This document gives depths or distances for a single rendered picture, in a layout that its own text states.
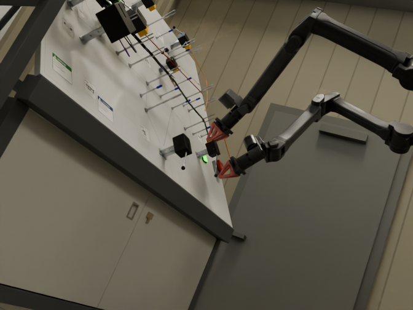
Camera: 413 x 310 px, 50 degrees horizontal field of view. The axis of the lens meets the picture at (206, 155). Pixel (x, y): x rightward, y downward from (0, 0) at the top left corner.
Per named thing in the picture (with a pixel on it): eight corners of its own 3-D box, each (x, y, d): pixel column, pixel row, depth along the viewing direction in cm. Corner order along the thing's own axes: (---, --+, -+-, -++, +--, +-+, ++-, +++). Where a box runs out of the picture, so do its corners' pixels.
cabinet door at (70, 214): (97, 308, 138) (150, 192, 149) (-63, 267, 94) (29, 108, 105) (92, 306, 139) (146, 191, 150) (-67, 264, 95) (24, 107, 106)
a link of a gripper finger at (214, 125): (200, 133, 187) (216, 118, 186) (206, 138, 194) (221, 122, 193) (210, 145, 185) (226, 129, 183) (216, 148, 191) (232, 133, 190)
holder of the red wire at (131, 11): (98, 3, 151) (125, -11, 148) (121, 34, 160) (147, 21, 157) (97, 11, 148) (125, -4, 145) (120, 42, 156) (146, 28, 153)
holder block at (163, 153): (162, 174, 146) (188, 163, 143) (158, 143, 153) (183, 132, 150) (169, 179, 150) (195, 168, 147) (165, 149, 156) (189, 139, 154)
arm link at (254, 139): (279, 144, 177) (279, 160, 182) (270, 127, 186) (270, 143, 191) (250, 149, 176) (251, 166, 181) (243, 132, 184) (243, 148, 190)
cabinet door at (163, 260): (181, 329, 182) (218, 239, 192) (99, 309, 138) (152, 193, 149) (176, 327, 183) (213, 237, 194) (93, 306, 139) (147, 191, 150)
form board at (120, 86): (34, 76, 103) (40, 73, 102) (42, -136, 157) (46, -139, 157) (228, 229, 197) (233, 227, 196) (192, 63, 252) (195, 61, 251)
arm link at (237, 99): (250, 110, 177) (259, 98, 183) (229, 89, 176) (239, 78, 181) (233, 123, 187) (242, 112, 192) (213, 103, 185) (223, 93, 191)
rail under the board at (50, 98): (228, 243, 194) (234, 229, 196) (27, 99, 100) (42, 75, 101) (218, 240, 197) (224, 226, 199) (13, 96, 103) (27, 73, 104)
